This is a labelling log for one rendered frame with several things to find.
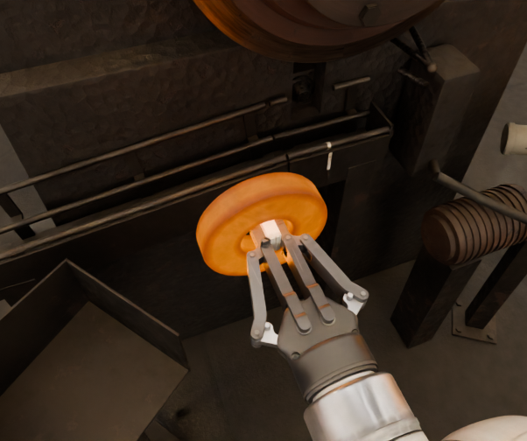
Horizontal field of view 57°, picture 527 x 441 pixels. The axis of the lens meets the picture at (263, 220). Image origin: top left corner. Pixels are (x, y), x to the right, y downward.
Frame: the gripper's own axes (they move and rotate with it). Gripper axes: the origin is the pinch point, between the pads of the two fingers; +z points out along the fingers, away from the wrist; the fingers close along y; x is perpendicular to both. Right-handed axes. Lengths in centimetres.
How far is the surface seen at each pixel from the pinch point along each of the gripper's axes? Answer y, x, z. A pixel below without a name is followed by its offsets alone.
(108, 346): -23.0, -23.8, 2.7
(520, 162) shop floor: 124, -88, 49
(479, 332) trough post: 66, -84, -3
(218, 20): 2.4, 11.9, 21.3
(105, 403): -24.9, -23.9, -5.3
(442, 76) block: 40.1, -5.9, 20.7
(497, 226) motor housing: 52, -33, 4
